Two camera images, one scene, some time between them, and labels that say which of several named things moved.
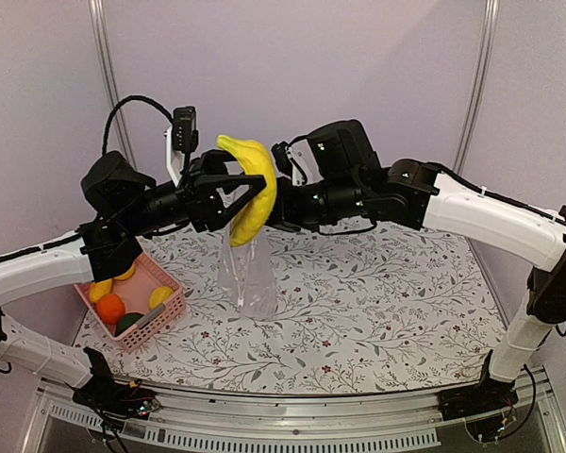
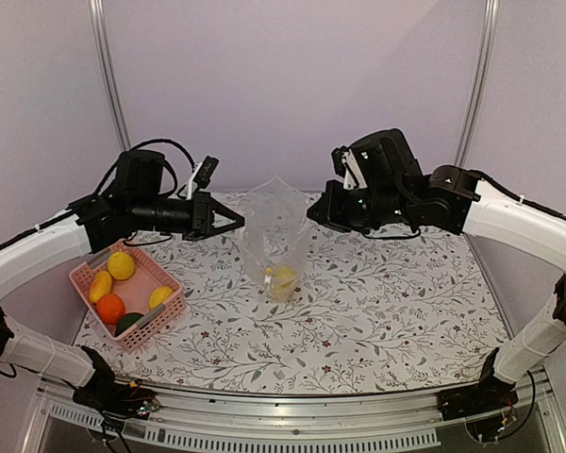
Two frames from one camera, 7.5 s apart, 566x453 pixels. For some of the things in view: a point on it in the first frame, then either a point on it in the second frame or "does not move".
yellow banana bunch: (256, 216) to (284, 276)
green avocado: (125, 321) does not move
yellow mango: (159, 295) does not move
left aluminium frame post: (108, 60) does not move
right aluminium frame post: (478, 84) does not move
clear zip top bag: (247, 276) to (273, 234)
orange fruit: (110, 308) does not move
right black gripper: (280, 215) to (326, 209)
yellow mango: (99, 289) does not move
